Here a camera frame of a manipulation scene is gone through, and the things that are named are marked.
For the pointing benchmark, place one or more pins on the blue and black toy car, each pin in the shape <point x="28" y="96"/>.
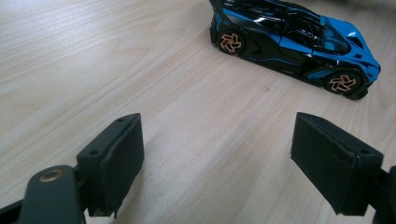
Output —
<point x="295" y="40"/>

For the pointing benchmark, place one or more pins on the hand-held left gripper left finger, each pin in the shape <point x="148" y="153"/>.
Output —
<point x="115" y="165"/>

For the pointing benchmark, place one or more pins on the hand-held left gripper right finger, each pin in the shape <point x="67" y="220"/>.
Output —
<point x="333" y="161"/>

